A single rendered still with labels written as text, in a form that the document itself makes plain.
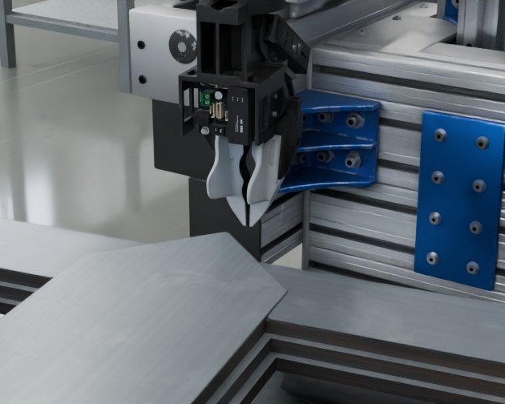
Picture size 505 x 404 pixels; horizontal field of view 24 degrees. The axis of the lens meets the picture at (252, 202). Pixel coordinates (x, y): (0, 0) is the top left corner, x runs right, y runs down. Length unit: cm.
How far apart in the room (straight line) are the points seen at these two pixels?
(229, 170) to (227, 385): 27
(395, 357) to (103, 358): 21
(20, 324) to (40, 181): 272
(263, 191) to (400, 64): 24
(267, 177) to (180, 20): 22
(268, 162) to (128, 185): 252
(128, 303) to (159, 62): 36
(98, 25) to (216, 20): 361
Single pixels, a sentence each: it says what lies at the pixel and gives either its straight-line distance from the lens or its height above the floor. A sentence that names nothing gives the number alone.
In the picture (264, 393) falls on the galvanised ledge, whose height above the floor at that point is 68.
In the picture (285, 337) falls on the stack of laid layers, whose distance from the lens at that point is 86.
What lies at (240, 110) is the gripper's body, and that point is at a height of 97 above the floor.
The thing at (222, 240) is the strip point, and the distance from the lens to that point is 99.
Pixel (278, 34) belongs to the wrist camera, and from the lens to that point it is 98.
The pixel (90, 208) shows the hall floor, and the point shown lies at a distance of 335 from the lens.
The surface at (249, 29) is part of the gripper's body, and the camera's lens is 94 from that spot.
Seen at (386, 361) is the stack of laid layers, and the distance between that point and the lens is 84.
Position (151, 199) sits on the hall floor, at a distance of 340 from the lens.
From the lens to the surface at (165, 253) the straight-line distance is 97.
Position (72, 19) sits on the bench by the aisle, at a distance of 463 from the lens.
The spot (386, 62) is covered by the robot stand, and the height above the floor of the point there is 94.
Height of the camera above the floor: 125
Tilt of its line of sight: 22 degrees down
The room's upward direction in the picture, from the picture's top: straight up
